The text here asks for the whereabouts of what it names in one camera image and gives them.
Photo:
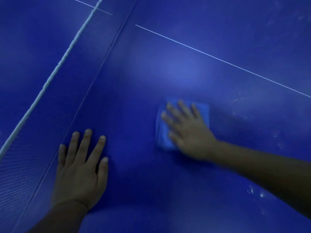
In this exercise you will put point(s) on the person's left middle finger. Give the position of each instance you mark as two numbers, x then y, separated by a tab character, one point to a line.
84	146

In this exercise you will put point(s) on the person's right hand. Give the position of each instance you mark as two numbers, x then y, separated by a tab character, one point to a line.
192	135

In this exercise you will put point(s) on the person's right forearm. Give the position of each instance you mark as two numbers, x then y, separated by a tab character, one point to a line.
262	167

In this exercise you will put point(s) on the person's right little finger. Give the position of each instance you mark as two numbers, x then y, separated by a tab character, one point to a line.
196	111

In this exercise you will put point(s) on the blue cleaning cloth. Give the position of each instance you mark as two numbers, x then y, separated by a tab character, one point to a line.
163	133

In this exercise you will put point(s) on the person's left forearm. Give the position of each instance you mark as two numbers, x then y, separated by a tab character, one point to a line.
60	218

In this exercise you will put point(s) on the person's right middle finger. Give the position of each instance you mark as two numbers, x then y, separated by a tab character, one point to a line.
174	112

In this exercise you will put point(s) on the blue table tennis net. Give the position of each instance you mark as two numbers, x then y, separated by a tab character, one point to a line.
73	80

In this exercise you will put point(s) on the person's left hand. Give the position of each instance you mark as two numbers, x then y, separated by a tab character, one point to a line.
77	181

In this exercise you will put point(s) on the person's left little finger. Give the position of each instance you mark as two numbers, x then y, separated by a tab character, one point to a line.
62	155

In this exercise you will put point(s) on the person's left thumb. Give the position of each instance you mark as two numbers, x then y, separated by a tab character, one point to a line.
103	172

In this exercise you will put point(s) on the person's right thumb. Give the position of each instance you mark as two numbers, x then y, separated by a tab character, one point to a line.
174	138

